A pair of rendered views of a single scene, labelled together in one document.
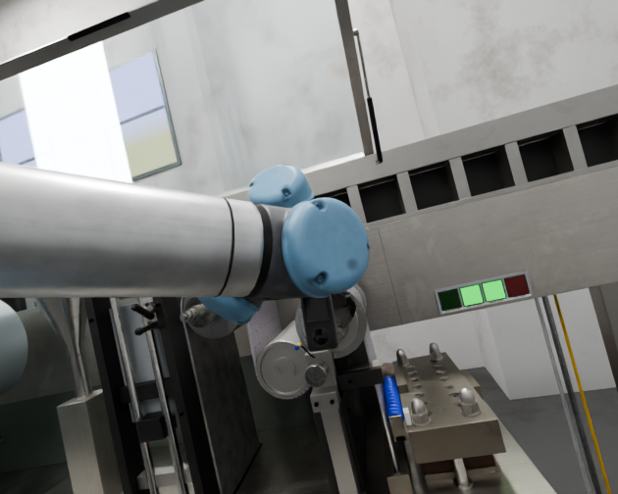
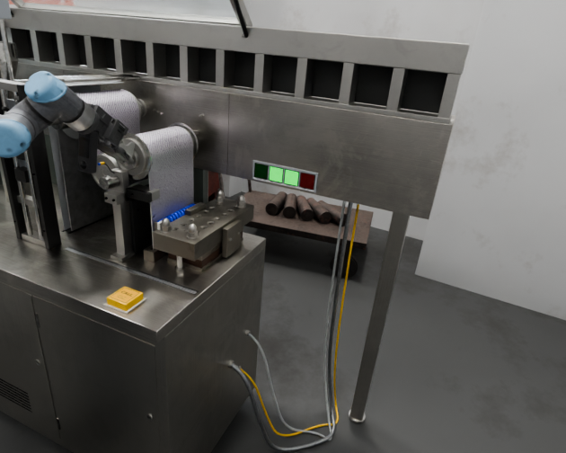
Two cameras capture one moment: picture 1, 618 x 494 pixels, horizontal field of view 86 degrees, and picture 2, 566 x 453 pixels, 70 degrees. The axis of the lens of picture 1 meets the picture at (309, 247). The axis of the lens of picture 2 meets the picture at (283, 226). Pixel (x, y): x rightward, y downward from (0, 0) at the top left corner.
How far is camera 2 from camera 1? 0.88 m
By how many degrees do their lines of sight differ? 29
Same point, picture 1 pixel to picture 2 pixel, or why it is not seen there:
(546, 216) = (349, 138)
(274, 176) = (37, 80)
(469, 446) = (178, 251)
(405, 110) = not seen: outside the picture
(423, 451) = (157, 244)
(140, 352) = not seen: hidden behind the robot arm
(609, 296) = (397, 217)
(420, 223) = (259, 104)
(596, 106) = (428, 57)
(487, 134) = (333, 47)
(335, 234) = (2, 137)
